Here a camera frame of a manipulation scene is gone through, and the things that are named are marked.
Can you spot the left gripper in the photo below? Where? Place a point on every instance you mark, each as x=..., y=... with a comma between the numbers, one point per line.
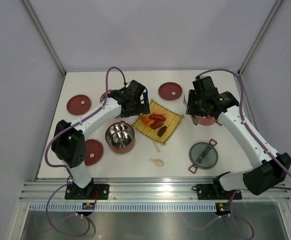
x=144, y=109

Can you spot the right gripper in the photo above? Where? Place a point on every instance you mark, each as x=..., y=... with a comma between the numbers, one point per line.
x=190, y=108

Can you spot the fried chicken piece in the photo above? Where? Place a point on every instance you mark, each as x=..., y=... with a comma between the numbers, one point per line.
x=144, y=118

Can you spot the salmon slice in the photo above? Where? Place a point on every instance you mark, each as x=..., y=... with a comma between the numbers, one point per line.
x=160, y=112

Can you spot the red sausage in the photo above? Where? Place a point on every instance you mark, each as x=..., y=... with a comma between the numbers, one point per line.
x=157, y=117

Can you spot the brown meat slice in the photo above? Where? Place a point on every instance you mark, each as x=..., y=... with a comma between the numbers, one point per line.
x=157, y=124

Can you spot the dark chocolate pastry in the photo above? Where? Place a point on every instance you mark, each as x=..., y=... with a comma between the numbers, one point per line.
x=162, y=131

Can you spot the metal tongs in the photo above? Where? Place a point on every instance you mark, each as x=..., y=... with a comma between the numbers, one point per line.
x=194, y=119

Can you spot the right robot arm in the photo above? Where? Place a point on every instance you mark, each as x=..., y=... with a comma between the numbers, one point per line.
x=269, y=167

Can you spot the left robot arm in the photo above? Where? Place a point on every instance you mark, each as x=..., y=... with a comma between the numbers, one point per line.
x=69, y=141

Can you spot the right red steel bowl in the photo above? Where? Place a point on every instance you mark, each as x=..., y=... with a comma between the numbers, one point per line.
x=207, y=121

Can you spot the red steel bowl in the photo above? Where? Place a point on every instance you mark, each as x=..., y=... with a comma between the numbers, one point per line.
x=102, y=98
x=207, y=121
x=120, y=137

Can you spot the bamboo woven tray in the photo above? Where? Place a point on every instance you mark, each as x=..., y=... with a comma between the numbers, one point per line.
x=172, y=121

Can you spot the back red lid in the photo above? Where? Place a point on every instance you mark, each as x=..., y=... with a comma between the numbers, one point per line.
x=170, y=91

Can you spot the front red steel bowl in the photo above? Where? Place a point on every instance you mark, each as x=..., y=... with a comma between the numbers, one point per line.
x=120, y=137

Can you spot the back left red steel bowl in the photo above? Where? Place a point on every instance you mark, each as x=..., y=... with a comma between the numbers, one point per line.
x=102, y=98

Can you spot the beige spoon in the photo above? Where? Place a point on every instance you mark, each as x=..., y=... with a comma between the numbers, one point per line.
x=157, y=162

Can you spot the front left red lid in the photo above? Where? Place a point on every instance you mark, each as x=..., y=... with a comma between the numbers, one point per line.
x=94, y=151

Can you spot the far left red lid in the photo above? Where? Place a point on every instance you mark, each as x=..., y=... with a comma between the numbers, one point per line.
x=78, y=105

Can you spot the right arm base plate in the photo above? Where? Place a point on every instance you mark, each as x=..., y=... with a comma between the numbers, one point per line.
x=206, y=192

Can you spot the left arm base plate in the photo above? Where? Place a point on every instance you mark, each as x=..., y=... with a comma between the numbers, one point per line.
x=99, y=192

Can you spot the aluminium rail frame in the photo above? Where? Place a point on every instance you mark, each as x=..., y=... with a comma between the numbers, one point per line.
x=143, y=190

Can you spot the white slotted cable duct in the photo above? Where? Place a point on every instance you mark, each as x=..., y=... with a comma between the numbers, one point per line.
x=198, y=207

